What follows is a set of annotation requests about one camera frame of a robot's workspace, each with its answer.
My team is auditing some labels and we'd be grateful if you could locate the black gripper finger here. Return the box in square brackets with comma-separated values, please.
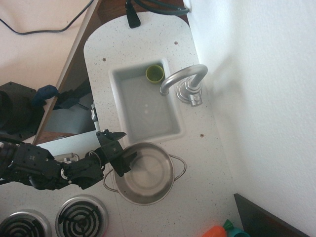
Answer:
[105, 131, 126, 141]
[120, 152, 137, 173]

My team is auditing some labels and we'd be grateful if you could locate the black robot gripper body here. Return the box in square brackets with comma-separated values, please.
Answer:
[96, 129, 125, 177]

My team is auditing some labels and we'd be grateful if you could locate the stainless steel pot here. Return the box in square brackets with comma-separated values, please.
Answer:
[103, 142, 187, 206]

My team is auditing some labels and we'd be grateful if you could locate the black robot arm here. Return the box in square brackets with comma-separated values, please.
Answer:
[0, 130, 137, 190]

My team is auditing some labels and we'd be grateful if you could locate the grey toy sink basin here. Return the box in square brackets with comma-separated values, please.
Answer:
[109, 58, 185, 145]

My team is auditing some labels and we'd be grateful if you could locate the right stove burner coil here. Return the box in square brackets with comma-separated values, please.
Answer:
[55, 195, 109, 237]

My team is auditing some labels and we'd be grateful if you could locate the stove burner coil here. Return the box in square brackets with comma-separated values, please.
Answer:
[0, 209, 52, 237]
[55, 195, 109, 237]

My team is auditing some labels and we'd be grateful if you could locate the green plastic cup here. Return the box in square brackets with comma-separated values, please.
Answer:
[145, 65, 164, 84]

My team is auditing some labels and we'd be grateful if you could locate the blue clamp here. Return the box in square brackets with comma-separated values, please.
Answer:
[31, 84, 59, 107]

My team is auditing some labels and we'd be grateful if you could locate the silver toy faucet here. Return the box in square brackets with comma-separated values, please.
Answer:
[160, 64, 208, 107]

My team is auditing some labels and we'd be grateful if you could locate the left stove burner coil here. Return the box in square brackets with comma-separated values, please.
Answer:
[0, 209, 52, 237]

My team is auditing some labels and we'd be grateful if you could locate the orange toy carrot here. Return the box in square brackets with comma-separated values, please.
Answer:
[202, 226, 227, 237]

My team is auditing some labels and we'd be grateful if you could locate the teal plastic toy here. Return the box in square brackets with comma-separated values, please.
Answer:
[223, 219, 250, 237]

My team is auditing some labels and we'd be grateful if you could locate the wooden side panel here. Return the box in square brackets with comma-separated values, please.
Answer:
[26, 0, 102, 158]

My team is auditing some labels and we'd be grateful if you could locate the dark board at corner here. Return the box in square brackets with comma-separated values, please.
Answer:
[234, 194, 308, 237]

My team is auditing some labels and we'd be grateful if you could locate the grey oven door handle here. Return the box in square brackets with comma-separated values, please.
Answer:
[54, 153, 79, 163]

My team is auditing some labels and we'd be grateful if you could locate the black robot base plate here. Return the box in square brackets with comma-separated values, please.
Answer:
[0, 82, 44, 141]

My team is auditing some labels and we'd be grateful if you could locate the black strap on counter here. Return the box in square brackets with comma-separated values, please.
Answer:
[124, 0, 141, 29]

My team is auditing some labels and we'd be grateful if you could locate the black cable on floor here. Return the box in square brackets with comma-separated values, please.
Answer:
[0, 0, 94, 36]

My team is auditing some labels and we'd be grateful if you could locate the dark green hose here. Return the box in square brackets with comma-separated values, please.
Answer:
[134, 0, 190, 16]

